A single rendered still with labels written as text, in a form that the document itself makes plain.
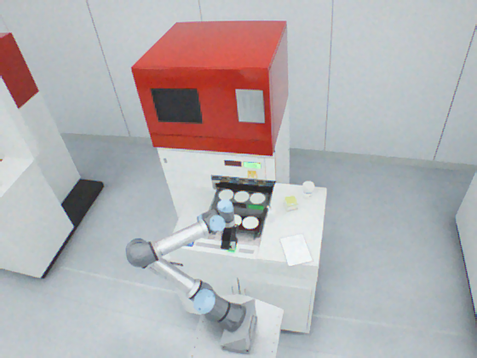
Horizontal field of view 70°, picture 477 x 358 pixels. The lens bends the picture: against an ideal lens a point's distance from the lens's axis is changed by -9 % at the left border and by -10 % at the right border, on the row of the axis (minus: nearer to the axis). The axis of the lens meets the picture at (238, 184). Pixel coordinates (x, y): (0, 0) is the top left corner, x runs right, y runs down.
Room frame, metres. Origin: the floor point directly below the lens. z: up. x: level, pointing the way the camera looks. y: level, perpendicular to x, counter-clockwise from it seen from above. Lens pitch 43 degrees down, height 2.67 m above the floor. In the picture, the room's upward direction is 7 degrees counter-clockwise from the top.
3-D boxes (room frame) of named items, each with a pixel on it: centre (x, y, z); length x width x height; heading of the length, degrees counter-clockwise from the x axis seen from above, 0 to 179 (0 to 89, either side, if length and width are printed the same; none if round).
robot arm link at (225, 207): (1.31, 0.08, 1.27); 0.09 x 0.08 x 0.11; 113
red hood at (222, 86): (2.23, 0.04, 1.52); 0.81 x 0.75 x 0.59; 72
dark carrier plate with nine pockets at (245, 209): (1.67, 0.03, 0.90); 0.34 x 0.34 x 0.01; 72
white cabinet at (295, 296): (1.53, -0.01, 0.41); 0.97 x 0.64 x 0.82; 72
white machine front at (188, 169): (1.93, 0.14, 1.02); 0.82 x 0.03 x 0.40; 72
